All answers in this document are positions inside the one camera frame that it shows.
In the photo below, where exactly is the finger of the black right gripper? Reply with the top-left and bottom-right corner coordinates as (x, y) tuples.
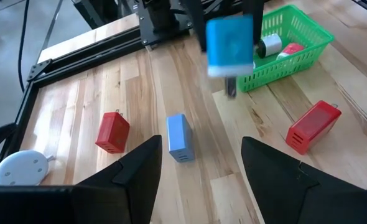
(243, 0), (266, 46)
(182, 0), (208, 53)

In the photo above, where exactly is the red wall charger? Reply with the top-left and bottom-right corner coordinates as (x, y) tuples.
(95, 108), (131, 155)
(284, 100), (343, 156)

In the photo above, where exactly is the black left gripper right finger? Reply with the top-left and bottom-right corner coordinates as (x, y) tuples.
(241, 136), (358, 224)

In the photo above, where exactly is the turquoise small plug charger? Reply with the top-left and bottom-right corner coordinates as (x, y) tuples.
(205, 14), (255, 99)

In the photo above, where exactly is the white round puck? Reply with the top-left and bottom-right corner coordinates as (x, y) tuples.
(0, 149), (56, 187)

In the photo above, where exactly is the black floor cable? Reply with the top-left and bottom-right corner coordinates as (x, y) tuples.
(17, 0), (30, 94)

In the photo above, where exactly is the white cube plug charger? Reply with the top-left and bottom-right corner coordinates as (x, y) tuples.
(256, 33), (283, 59)

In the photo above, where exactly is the light blue wall charger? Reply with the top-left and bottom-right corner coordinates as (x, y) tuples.
(165, 113), (196, 164)

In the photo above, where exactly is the pink small plug charger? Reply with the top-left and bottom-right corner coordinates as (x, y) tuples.
(276, 42), (305, 60)

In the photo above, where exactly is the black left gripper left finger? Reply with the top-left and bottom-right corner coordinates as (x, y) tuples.
(72, 134), (164, 224)

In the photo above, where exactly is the black aluminium table frame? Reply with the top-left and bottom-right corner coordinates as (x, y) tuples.
(0, 0), (367, 175)

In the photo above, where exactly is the green plastic basket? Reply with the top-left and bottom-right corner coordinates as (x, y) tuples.
(236, 4), (336, 93)

